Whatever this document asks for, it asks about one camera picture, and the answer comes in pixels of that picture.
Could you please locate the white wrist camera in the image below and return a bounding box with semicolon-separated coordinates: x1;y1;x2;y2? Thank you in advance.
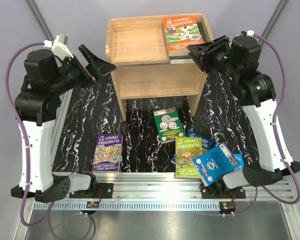
241;30;255;37
43;33;74;60

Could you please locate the purple 52-Storey Treehouse book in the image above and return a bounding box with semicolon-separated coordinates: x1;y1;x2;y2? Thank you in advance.
92;134;123;172

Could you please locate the orange 78-Storey Treehouse book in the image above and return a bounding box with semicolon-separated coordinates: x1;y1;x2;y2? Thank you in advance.
162;15;204;57

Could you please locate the light blue paperback book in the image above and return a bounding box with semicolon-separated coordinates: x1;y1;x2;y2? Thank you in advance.
192;142;238;187

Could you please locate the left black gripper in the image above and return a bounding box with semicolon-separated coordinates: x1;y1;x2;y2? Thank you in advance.
48;44;116;96

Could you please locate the aluminium rail frame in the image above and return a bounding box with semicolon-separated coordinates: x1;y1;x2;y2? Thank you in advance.
16;90;300;240

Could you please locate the black marble pattern mat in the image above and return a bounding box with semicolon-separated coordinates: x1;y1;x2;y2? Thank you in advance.
52;72;259;173

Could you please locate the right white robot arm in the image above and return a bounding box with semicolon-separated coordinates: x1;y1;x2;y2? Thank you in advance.
187;32;300;199

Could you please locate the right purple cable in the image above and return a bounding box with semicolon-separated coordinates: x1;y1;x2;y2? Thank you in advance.
197;34;300;217

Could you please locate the dark Tale of Two Cities book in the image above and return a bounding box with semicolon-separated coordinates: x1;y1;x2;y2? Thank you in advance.
166;22;207;64

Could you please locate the wooden two-tier shelf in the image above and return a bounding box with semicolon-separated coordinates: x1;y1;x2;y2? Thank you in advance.
105;14;207;120

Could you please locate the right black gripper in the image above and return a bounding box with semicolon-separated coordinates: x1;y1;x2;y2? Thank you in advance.
186;35;239;83

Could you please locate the purple cable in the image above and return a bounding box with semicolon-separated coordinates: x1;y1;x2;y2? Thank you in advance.
4;42;96;239
197;34;300;217

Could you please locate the blue Storey Treehouse book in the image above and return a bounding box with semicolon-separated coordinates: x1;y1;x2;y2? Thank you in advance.
233;153;245;171

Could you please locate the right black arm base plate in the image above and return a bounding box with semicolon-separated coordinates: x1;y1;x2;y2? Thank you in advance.
199;183;246;199

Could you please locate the green 65-Storey Treehouse book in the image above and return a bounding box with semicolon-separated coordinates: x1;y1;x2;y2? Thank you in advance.
175;137;203;179

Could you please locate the green coin cover book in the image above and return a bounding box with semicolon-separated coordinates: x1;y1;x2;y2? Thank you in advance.
153;107;186;144

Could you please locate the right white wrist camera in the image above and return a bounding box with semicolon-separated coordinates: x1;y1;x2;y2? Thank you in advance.
241;30;255;37

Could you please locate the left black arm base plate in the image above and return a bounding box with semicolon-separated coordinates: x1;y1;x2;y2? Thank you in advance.
69;182;114;199

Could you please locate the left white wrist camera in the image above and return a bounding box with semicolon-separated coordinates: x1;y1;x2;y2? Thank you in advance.
43;33;74;60

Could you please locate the dark blue 91-Storey Treehouse book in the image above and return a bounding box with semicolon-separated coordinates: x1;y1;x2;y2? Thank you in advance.
171;130;212;165

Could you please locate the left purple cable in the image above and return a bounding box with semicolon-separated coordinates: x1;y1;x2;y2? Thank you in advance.
4;42;96;239

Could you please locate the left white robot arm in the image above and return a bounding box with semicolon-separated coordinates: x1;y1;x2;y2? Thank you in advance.
10;45;116;203

